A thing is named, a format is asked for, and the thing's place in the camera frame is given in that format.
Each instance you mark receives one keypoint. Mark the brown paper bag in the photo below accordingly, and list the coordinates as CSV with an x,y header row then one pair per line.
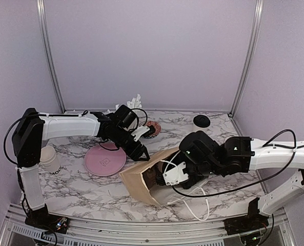
x,y
140,181

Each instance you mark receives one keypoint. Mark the red patterned bowl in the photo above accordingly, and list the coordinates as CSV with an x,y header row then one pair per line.
x,y
155,129

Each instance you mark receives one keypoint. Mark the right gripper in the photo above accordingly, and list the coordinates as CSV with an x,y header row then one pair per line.
x,y
189,184

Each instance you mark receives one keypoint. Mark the white paper coffee cup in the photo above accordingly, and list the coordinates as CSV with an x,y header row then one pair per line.
x,y
195,128

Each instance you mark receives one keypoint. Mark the stack of white paper cups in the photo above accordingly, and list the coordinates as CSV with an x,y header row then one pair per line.
x,y
50,161

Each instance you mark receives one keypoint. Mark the pink plate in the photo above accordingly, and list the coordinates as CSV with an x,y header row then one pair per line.
x,y
105,159

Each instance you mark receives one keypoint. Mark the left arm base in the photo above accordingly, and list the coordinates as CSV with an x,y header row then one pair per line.
x,y
46,220

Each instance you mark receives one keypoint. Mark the cardboard cup carrier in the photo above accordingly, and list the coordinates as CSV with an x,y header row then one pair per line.
x,y
153,177

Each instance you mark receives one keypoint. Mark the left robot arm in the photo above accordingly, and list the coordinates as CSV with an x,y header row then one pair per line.
x,y
29,132

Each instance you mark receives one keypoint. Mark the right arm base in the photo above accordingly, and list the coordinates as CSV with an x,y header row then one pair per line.
x,y
252,221

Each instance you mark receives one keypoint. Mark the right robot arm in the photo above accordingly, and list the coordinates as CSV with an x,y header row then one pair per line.
x,y
200,155

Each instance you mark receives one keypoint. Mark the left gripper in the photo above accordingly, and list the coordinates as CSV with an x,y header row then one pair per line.
x,y
131,152

